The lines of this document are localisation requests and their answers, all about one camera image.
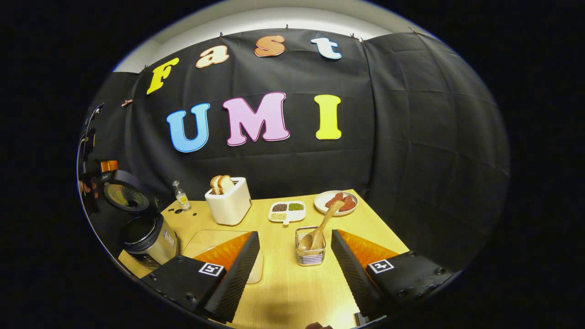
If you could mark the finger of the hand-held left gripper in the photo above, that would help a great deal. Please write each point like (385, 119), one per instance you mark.
(109, 166)

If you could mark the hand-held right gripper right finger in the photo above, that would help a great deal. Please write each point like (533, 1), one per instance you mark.
(354, 278)

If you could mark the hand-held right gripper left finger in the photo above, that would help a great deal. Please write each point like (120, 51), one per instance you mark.
(237, 278)

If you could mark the clear rice container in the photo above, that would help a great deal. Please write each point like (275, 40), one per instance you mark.
(205, 242)

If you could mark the wooden spoon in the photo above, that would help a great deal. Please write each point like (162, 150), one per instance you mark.
(320, 228)

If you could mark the dark lidded rice cooker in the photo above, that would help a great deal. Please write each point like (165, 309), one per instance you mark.
(151, 244)

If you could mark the white toaster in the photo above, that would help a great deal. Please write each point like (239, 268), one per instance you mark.
(231, 208)

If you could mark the red meat slice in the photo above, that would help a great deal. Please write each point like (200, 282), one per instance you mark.
(332, 200)
(349, 204)

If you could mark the white divided bean dish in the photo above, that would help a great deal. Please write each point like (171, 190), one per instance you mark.
(287, 215)

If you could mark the small glass bottle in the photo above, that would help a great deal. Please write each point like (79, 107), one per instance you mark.
(183, 201)

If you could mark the white round plate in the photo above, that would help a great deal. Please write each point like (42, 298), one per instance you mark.
(320, 203)

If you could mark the toasted bread slice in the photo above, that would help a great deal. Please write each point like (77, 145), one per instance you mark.
(214, 183)
(226, 184)

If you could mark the black backdrop cloth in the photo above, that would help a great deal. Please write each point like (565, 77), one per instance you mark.
(411, 137)

